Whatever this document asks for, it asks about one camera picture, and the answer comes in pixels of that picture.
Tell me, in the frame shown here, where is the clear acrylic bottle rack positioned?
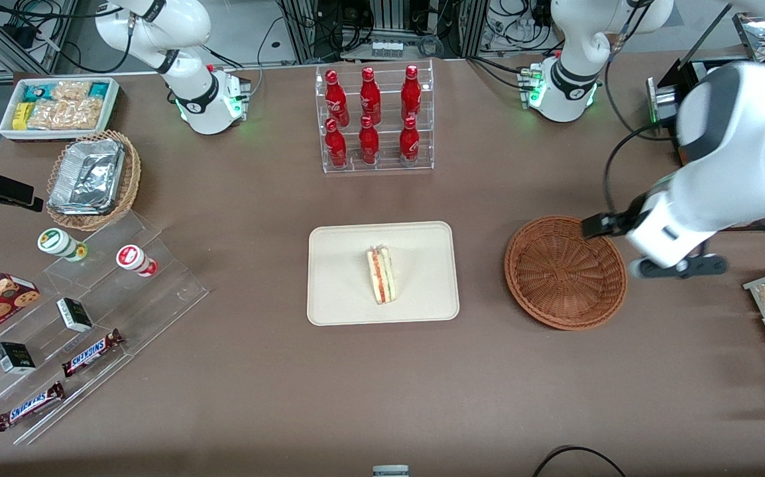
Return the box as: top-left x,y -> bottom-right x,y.
315,60 -> 435,174

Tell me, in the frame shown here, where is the aluminium foil tray stack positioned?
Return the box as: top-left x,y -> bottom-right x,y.
49,138 -> 125,216

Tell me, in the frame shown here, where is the cream plastic tray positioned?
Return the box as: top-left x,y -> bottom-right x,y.
308,221 -> 460,327

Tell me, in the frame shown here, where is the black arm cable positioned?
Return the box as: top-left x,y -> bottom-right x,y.
603,121 -> 681,216

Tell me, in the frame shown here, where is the brown wicker basket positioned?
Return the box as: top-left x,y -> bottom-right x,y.
504,215 -> 627,331

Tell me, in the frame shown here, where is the triangular sandwich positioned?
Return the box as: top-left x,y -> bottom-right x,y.
366,245 -> 396,305

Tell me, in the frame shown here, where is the small black carton box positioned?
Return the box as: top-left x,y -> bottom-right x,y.
0,342 -> 36,376
56,297 -> 93,333

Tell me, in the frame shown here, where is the red cola bottle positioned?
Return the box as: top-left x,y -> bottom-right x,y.
399,115 -> 421,165
325,69 -> 350,127
359,66 -> 382,125
400,64 -> 422,123
359,115 -> 381,165
325,118 -> 348,168

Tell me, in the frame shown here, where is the red lid snack cup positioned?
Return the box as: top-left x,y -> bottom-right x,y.
116,244 -> 158,278

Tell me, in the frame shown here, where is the clear bag of crackers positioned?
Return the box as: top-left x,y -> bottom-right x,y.
28,98 -> 103,131
51,81 -> 91,101

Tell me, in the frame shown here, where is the green lid sunflower cup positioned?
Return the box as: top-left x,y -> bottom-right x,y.
38,228 -> 88,263

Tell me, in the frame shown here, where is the clear acrylic stepped shelf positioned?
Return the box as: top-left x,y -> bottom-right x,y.
0,211 -> 209,446

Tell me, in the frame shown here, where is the black floor cable loop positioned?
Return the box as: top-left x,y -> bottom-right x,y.
532,446 -> 628,477

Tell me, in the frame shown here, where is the white rectangular snack bin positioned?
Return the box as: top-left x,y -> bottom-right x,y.
0,78 -> 120,142

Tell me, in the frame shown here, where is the Snickers chocolate bar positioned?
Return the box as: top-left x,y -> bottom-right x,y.
0,382 -> 66,432
62,329 -> 124,378

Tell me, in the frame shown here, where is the control cabinet with cables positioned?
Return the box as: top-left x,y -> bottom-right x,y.
276,0 -> 489,64

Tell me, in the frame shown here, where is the light wicker basket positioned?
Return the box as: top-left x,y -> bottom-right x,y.
46,130 -> 141,231

